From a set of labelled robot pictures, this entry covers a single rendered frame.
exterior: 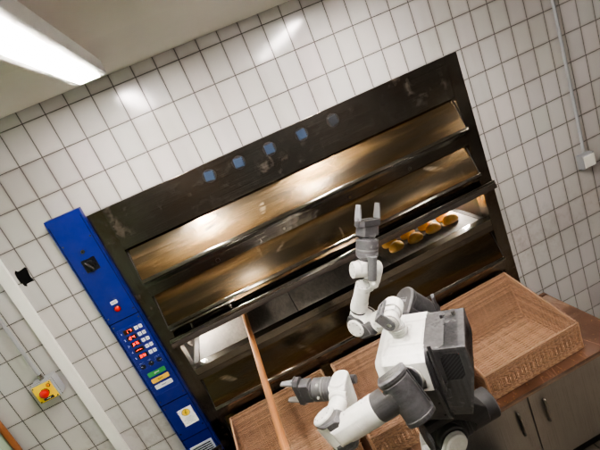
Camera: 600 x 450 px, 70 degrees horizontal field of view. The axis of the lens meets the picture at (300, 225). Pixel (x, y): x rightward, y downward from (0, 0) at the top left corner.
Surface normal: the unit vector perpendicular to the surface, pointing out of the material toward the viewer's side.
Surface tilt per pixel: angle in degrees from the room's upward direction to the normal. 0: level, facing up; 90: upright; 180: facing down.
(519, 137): 90
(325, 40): 90
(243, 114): 90
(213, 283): 70
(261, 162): 90
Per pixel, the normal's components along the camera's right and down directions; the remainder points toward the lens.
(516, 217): 0.23, 0.21
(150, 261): 0.08, -0.10
